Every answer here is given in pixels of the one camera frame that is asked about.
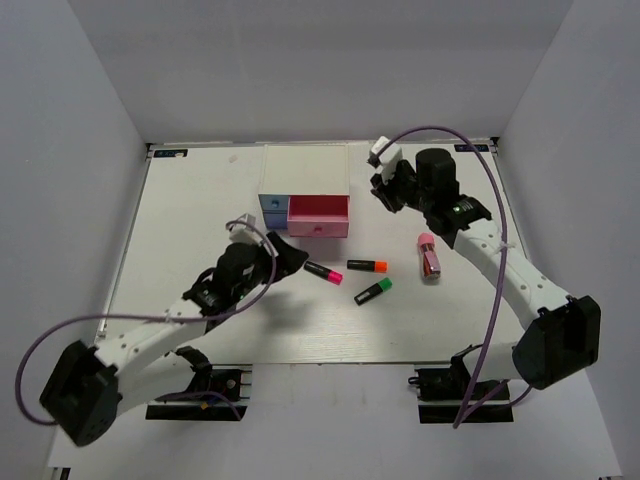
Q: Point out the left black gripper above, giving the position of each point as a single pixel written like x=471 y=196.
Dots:
x=289 y=259

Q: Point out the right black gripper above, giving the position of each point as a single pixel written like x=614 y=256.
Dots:
x=385 y=190

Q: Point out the pink drawer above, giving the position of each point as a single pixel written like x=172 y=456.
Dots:
x=318 y=216

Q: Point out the light blue small drawer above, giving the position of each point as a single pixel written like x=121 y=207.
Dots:
x=274 y=202

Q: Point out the pink lid clear stationery case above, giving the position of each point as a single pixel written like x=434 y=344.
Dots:
x=430 y=265

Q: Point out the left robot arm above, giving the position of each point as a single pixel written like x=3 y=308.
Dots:
x=91 y=386

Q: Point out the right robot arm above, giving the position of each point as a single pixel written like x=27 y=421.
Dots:
x=561 y=332

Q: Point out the purple-blue wide drawer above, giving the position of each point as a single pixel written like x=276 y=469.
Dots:
x=275 y=220

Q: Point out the pink cap highlighter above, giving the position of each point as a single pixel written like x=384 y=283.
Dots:
x=323 y=272

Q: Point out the right blue corner label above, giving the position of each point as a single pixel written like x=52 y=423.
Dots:
x=482 y=148

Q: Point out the blue corner label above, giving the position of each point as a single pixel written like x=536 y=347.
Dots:
x=482 y=148
x=170 y=153

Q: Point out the orange cap highlighter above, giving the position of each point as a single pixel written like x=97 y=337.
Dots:
x=367 y=266

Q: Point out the white drawer cabinet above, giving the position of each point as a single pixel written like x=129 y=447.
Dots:
x=305 y=169

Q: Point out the green cap highlighter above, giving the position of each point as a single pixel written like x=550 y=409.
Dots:
x=373 y=291

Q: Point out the left blue corner label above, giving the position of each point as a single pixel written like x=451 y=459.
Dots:
x=170 y=153

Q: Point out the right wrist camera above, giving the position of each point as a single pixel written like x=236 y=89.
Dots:
x=384 y=157

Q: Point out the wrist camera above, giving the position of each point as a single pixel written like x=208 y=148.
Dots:
x=242 y=230
x=384 y=157

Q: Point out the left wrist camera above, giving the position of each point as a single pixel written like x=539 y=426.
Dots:
x=242 y=230

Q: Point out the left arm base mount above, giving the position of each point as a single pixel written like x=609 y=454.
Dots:
x=221 y=394

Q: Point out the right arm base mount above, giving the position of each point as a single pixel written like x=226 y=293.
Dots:
x=439 y=399

